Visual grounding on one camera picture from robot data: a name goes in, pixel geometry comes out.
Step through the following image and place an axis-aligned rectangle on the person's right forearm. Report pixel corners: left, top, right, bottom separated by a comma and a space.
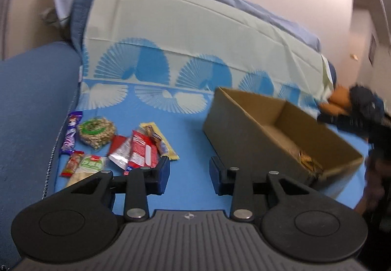
356, 149, 391, 219

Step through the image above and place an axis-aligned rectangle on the blue quilted cushion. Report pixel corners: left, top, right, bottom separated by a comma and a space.
71, 0, 98, 54

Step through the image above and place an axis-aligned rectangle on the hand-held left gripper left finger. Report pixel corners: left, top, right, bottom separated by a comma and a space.
65, 155, 171, 223

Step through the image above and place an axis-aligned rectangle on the clear packet of round crackers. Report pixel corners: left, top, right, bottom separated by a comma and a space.
298, 149, 324, 180

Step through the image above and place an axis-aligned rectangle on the red and white snack packet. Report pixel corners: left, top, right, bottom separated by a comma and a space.
124, 130, 161, 175

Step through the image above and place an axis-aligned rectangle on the brown cardboard box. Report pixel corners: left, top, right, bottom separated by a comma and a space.
202, 87, 365, 200

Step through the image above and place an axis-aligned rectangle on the silver-backed red snack packet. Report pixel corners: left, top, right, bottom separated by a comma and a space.
107, 135, 132, 169

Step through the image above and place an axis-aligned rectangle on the orange pillow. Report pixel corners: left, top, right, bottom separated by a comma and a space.
318, 85, 355, 116

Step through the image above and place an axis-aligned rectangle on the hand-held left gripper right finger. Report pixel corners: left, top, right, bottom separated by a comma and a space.
209, 156, 324, 223

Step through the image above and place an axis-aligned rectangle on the dark jacket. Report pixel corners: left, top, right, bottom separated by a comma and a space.
318, 83, 388, 140

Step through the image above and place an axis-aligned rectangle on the yellow snack bar packet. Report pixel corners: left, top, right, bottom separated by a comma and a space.
139, 123, 180, 162

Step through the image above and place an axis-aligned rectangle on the green-label white pastry packet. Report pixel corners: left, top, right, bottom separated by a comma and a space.
65, 155, 109, 187

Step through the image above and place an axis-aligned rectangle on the purple candy bar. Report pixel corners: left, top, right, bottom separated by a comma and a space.
60, 111, 84, 154

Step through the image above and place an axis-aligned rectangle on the blue cream fan-print sheet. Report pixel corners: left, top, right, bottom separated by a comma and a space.
46, 0, 370, 219

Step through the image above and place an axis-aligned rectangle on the blue denim sofa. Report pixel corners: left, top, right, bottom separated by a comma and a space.
0, 42, 81, 268

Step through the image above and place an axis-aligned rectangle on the round green-label peanut brittle packet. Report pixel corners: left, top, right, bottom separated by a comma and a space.
77, 117, 117, 150

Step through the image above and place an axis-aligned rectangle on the small red sausage packet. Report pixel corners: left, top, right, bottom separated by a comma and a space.
61, 150, 85, 178

